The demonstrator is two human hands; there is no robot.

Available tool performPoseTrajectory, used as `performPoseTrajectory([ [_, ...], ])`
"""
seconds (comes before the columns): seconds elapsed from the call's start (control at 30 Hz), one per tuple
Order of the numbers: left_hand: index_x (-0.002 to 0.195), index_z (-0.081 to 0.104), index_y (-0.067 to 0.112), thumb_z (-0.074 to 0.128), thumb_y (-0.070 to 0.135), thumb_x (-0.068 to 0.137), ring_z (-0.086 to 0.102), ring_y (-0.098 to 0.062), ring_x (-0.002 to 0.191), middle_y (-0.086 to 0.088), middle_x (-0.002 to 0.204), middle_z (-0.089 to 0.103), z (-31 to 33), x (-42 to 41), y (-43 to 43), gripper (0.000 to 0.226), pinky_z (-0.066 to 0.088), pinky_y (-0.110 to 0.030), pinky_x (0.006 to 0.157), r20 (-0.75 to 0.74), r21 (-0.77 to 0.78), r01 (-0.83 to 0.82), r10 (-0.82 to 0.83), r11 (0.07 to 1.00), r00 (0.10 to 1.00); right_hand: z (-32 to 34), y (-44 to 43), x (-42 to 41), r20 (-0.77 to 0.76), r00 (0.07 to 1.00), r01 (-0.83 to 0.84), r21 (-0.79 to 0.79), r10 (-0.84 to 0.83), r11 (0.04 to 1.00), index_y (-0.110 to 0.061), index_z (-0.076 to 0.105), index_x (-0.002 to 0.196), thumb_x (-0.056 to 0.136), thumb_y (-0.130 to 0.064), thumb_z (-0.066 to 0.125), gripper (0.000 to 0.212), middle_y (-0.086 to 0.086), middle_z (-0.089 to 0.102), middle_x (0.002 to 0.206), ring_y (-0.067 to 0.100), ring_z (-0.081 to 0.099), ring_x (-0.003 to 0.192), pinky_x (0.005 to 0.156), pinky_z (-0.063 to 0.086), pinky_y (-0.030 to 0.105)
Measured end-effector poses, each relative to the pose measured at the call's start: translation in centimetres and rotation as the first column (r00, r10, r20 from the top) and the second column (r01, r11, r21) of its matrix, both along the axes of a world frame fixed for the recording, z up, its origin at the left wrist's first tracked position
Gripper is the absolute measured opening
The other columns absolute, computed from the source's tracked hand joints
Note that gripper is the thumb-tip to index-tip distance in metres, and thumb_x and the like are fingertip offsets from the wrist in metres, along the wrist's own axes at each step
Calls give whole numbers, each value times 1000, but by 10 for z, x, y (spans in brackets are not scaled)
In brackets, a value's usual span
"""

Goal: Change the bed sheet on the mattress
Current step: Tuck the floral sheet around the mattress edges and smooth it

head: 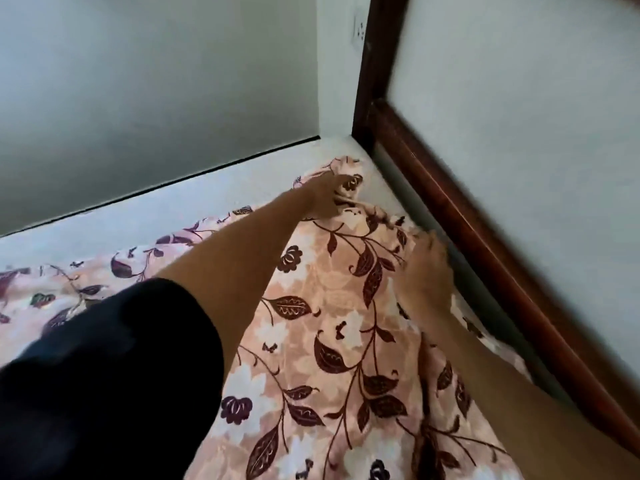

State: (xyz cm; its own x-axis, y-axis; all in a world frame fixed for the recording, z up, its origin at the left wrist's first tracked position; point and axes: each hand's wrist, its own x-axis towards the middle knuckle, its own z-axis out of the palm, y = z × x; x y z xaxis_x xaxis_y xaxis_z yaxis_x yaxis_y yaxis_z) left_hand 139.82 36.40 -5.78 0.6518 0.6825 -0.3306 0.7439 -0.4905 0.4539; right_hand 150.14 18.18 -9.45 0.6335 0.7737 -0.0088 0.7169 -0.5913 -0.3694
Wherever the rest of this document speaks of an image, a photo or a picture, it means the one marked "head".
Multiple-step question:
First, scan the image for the person's left hand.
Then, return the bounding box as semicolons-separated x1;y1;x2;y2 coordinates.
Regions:
305;172;359;221

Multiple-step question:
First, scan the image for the person's right hand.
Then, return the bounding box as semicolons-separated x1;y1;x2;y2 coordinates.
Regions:
395;230;456;321

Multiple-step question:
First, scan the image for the dark wooden bed frame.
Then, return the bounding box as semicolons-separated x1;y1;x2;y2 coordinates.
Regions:
351;0;640;458

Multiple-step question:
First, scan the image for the pink floral bed sheet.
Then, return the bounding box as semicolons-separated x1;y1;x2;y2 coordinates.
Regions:
0;155;533;480

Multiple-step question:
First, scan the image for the white textured mattress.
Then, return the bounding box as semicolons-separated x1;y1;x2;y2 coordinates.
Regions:
0;134;576;405

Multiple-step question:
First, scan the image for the person's right forearm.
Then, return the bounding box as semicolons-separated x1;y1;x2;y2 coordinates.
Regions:
419;307;640;480

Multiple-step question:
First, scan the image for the person's left forearm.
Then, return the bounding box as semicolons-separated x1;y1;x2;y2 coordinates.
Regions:
155;184;321;381

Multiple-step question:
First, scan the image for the white wall socket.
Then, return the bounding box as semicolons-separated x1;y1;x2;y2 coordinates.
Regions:
349;9;370;48

